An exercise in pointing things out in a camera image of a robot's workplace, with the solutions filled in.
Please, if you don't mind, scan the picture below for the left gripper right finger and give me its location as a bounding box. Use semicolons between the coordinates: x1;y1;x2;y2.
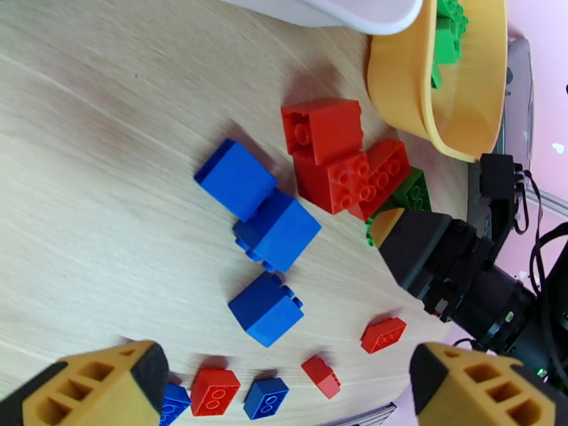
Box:
408;342;568;426

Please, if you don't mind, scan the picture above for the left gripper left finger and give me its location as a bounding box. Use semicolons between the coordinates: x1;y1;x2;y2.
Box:
0;340;170;426

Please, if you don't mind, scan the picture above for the red lego brick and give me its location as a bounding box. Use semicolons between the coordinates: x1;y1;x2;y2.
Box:
293;138;413;222
280;98;365;166
360;317;408;355
190;368;242;417
300;356;343;400

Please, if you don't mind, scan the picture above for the long blue lego brick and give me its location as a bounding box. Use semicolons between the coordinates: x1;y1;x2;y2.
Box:
159;382;192;426

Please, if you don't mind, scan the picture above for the yellow plastic container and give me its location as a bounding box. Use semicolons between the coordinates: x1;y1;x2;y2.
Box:
366;0;509;164

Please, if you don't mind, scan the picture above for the white plastic container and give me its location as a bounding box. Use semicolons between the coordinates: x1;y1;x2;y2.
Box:
202;0;425;36

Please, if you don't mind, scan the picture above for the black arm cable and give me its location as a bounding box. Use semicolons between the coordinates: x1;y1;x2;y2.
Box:
516;169;568;306

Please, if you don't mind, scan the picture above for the aluminium rail platform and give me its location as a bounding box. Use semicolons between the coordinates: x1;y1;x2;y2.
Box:
328;402;397;426

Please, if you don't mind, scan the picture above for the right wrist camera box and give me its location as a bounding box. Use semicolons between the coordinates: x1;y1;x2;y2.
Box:
479;153;525;202

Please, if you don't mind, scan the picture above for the aluminium table side rail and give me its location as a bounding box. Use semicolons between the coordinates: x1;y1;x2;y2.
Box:
525;182;568;209

